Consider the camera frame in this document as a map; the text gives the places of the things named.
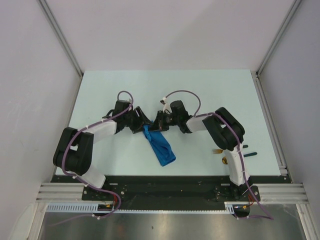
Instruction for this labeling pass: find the white slotted cable duct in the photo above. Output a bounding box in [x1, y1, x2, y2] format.
[46, 203, 234, 214]

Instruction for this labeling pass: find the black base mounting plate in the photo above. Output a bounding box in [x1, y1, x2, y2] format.
[51, 174, 292, 211]

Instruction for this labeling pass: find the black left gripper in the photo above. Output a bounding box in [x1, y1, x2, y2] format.
[122, 106, 153, 134]

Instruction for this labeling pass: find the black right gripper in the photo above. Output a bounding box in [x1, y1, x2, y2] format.
[148, 110, 180, 132]

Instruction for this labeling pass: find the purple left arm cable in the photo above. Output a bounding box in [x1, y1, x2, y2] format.
[47, 90, 135, 226]

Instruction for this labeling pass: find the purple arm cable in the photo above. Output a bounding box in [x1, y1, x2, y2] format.
[47, 90, 135, 226]
[161, 89, 274, 221]

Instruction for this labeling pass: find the aluminium corner post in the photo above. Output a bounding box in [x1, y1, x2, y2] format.
[37, 0, 84, 77]
[256, 0, 303, 76]

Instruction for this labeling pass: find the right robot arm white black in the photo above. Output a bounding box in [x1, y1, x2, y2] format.
[149, 100, 250, 201]

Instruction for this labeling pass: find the gold fork green handle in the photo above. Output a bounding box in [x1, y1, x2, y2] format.
[212, 144, 249, 154]

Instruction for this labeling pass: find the aluminium front frame rail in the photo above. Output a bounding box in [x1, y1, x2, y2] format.
[36, 183, 309, 204]

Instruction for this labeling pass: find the gold spoon green handle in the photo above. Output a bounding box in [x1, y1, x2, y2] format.
[222, 152, 258, 165]

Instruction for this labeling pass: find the left aluminium corner post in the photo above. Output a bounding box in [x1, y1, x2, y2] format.
[37, 0, 84, 77]

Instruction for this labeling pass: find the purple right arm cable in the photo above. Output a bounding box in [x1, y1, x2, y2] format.
[161, 89, 274, 221]

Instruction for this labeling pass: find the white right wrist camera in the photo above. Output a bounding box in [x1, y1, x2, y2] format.
[160, 97, 172, 114]

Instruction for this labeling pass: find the blue cloth napkin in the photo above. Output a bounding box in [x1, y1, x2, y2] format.
[142, 125, 176, 167]

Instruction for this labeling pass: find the right aluminium corner post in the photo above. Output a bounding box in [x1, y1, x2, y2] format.
[256, 0, 303, 76]

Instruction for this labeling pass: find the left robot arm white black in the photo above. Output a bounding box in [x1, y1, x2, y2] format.
[53, 100, 152, 200]

